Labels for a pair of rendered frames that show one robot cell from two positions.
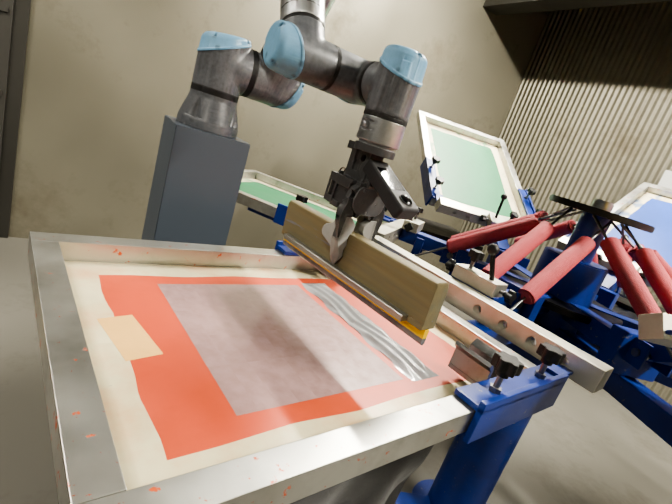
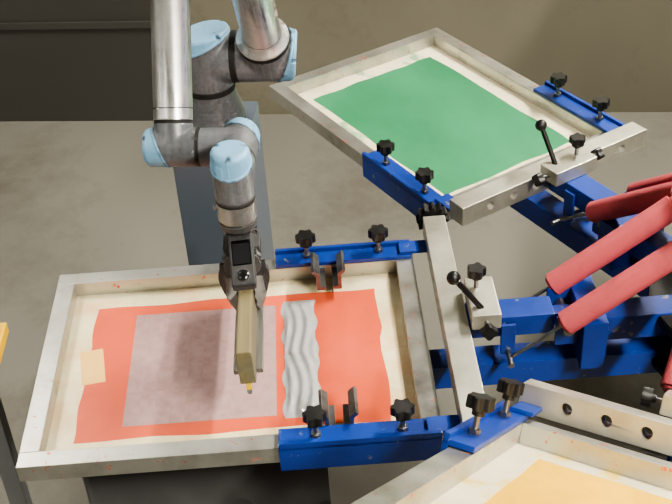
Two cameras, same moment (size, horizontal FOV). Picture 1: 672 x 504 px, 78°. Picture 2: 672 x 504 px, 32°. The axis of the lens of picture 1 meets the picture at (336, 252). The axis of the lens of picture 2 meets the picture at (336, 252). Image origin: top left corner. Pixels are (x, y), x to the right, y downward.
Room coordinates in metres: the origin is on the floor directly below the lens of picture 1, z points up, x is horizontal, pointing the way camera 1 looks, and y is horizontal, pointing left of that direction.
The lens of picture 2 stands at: (-0.53, -1.37, 2.55)
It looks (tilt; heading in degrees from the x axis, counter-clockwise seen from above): 36 degrees down; 42
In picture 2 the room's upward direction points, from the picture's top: 4 degrees counter-clockwise
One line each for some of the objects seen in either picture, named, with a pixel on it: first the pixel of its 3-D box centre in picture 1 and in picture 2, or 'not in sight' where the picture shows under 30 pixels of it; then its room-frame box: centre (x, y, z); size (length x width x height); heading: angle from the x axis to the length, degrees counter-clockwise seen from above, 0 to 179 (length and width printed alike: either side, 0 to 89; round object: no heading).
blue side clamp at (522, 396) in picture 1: (511, 395); (360, 442); (0.63, -0.36, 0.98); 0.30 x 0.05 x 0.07; 133
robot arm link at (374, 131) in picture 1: (378, 134); (235, 209); (0.72, -0.01, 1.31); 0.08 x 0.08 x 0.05
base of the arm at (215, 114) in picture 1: (211, 109); (211, 101); (1.07, 0.41, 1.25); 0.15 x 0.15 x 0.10
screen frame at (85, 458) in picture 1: (309, 319); (234, 354); (0.68, 0.01, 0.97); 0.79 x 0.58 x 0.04; 133
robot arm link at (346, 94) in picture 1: (354, 79); (230, 146); (0.79, 0.07, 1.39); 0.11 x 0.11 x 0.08; 36
